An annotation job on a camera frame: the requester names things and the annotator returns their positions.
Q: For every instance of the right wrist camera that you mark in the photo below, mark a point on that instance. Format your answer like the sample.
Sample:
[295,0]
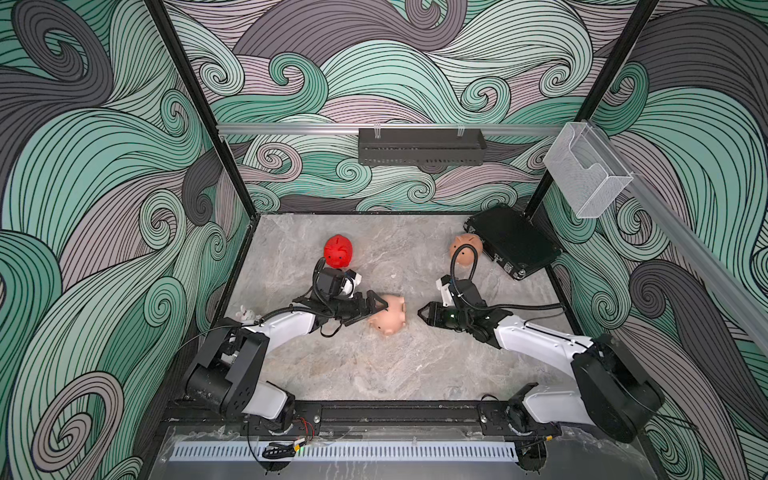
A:
[444,287]

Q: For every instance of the black case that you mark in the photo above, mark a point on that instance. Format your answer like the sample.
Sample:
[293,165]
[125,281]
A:
[512,242]

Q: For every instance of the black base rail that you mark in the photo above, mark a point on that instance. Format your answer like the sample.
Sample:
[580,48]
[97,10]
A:
[408,414]

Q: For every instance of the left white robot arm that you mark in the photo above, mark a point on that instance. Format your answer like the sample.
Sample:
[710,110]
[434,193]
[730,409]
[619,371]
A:
[225,373]

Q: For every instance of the clear acrylic wall holder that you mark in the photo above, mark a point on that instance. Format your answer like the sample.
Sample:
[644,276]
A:
[588,170]

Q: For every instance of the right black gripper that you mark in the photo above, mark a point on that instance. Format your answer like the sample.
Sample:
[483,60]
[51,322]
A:
[430,319]

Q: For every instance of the aluminium right rail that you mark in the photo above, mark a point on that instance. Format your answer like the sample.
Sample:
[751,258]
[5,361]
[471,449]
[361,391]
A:
[714,218]

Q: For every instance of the pink piggy bank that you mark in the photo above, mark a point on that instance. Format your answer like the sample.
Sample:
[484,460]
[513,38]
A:
[469,247]
[392,319]

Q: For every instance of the pink white bunny toy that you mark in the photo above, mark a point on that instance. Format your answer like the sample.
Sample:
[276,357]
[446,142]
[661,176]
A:
[246,316]

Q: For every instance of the aluminium back rail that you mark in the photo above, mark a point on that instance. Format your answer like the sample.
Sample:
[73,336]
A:
[304,128]

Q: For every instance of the black wall tray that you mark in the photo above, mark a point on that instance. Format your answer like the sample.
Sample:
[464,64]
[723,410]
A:
[431,149]

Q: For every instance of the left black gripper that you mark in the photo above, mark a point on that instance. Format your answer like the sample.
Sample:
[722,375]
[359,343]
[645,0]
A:
[358,311]

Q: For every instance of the red piggy bank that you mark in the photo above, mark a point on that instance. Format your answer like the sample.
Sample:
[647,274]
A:
[338,252]

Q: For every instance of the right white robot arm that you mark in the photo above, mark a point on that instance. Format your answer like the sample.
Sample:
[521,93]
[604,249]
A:
[613,393]

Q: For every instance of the aluminium rail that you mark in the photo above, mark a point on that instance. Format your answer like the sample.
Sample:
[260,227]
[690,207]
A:
[304,128]
[714,218]

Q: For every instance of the white slotted cable duct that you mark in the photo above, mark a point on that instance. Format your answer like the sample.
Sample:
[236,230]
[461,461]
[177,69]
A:
[365,451]

